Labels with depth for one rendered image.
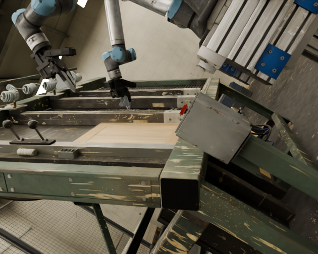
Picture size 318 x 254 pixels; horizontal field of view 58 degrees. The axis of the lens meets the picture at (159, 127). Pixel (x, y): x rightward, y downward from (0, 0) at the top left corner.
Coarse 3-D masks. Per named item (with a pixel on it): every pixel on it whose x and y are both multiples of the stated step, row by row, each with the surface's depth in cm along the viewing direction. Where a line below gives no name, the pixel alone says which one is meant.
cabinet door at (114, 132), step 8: (96, 128) 148; (104, 128) 148; (112, 128) 148; (120, 128) 147; (128, 128) 146; (136, 128) 145; (144, 128) 144; (152, 128) 143; (160, 128) 142; (168, 128) 142; (176, 128) 140; (88, 136) 136; (96, 136) 136; (104, 136) 135; (112, 136) 135; (120, 136) 134; (128, 136) 133; (136, 136) 132; (144, 136) 132; (152, 136) 131; (160, 136) 130; (168, 136) 130; (176, 136) 128
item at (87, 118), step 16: (16, 112) 170; (32, 112) 171; (48, 112) 169; (64, 112) 164; (80, 112) 162; (96, 112) 159; (112, 112) 157; (128, 112) 155; (144, 112) 152; (160, 112) 150; (176, 112) 148
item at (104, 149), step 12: (0, 144) 126; (60, 144) 120; (72, 144) 119; (84, 144) 118; (96, 144) 118; (108, 144) 117; (120, 144) 116; (132, 144) 115; (144, 144) 114; (156, 144) 113; (168, 144) 112; (120, 156) 114; (132, 156) 112; (144, 156) 111; (156, 156) 110; (168, 156) 109
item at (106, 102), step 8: (56, 80) 209; (56, 96) 209; (136, 96) 200; (144, 96) 198; (152, 96) 196; (160, 96) 195; (168, 96) 193; (176, 96) 192; (184, 96) 189; (192, 96) 187; (56, 104) 210; (64, 104) 209; (72, 104) 207; (80, 104) 206; (88, 104) 204; (96, 104) 203; (104, 104) 201; (112, 104) 200; (136, 104) 196; (144, 104) 195; (168, 104) 191; (176, 104) 190
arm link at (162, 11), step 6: (126, 0) 161; (132, 0) 159; (138, 0) 157; (144, 0) 156; (150, 0) 155; (156, 0) 155; (162, 0) 155; (144, 6) 158; (150, 6) 157; (156, 6) 155; (162, 6) 155; (168, 6) 154; (156, 12) 158; (162, 12) 156; (168, 18) 156
